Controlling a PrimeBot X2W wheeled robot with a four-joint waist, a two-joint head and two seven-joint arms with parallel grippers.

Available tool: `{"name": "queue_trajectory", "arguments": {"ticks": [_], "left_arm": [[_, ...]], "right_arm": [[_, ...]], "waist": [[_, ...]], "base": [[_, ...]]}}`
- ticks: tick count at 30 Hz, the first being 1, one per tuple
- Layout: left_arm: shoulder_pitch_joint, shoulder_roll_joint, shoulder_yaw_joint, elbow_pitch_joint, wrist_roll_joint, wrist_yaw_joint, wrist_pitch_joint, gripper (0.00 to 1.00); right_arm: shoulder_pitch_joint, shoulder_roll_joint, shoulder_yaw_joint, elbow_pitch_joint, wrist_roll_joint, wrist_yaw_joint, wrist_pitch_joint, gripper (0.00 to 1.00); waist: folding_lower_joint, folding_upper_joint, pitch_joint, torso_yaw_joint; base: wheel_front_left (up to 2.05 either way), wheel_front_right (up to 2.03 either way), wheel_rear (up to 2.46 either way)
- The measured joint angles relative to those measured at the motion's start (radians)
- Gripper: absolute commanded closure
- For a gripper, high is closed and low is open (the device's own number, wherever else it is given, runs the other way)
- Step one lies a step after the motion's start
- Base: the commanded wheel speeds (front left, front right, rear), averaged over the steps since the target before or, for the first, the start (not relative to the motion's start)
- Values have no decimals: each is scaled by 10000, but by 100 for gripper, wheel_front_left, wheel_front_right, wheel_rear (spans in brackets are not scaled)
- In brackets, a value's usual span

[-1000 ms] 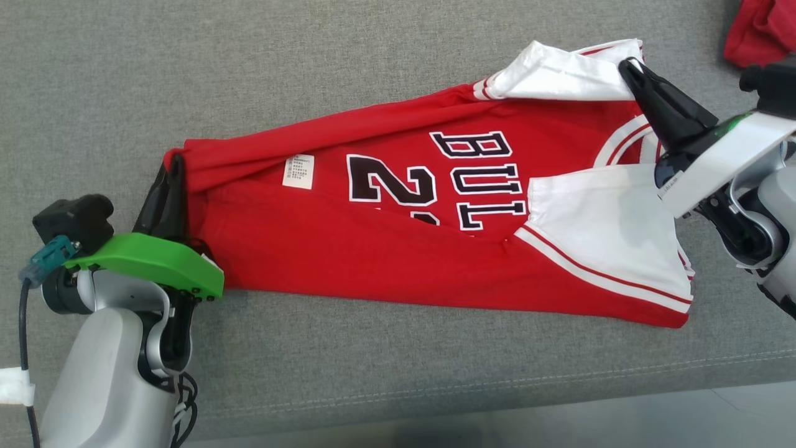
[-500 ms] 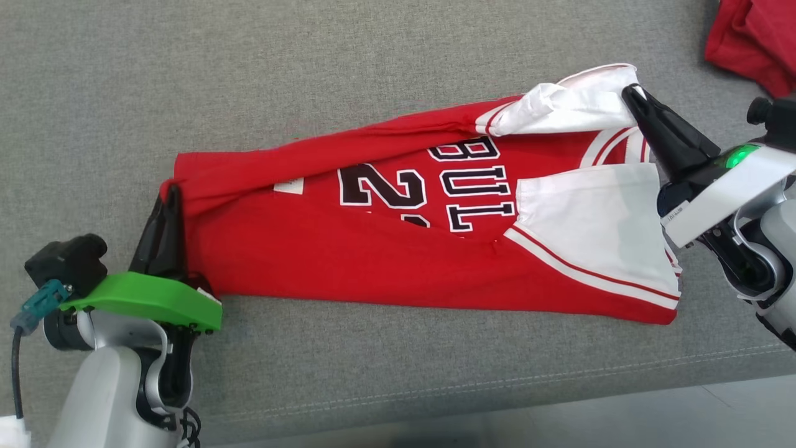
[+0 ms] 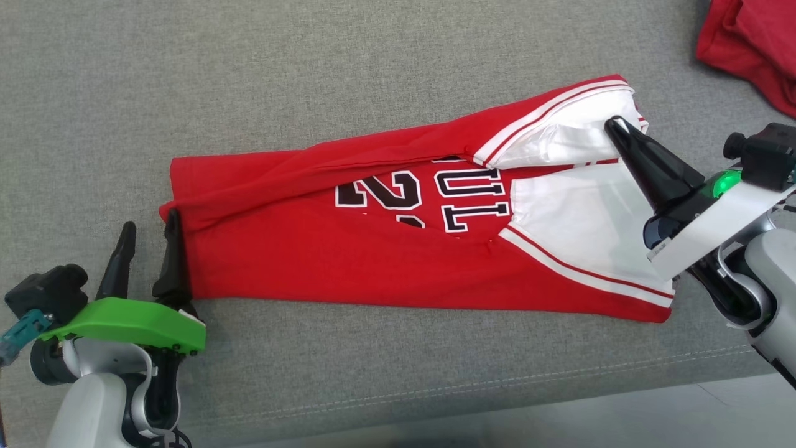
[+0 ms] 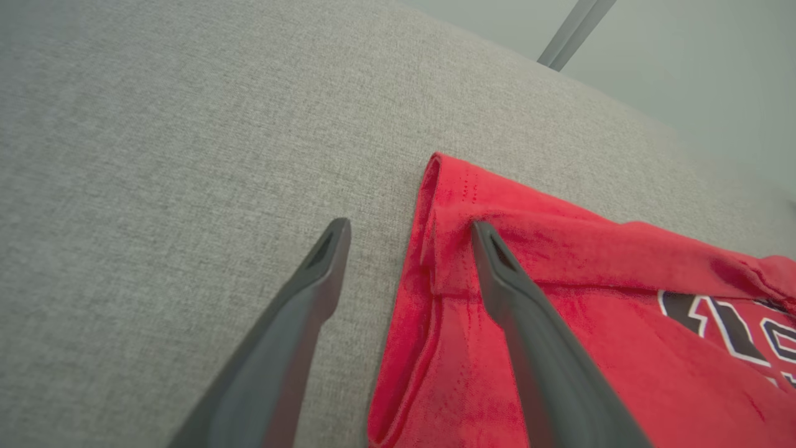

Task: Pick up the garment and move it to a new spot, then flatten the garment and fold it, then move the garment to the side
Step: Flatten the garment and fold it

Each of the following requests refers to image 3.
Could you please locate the red white basketball jersey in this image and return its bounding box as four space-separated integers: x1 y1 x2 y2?
159 75 677 324

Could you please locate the teal camera cable connector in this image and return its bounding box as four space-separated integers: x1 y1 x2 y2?
0 309 53 366

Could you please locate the plain red garment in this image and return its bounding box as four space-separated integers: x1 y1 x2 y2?
695 0 796 119

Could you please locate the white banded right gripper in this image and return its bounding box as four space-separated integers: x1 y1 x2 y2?
606 116 794 281

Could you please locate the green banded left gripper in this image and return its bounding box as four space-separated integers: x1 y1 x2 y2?
39 209 207 357

